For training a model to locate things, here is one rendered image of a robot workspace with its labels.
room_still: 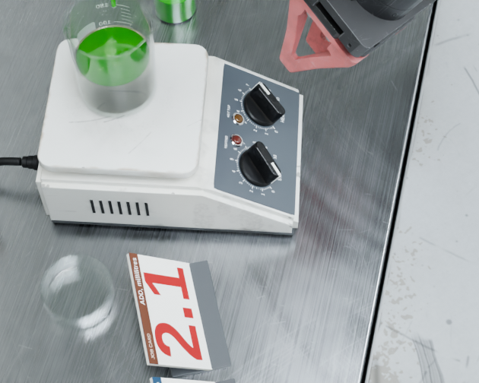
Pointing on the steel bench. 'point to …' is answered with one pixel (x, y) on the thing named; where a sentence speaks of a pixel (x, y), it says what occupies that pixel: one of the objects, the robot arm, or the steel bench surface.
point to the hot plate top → (176, 170)
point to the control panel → (288, 143)
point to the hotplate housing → (166, 188)
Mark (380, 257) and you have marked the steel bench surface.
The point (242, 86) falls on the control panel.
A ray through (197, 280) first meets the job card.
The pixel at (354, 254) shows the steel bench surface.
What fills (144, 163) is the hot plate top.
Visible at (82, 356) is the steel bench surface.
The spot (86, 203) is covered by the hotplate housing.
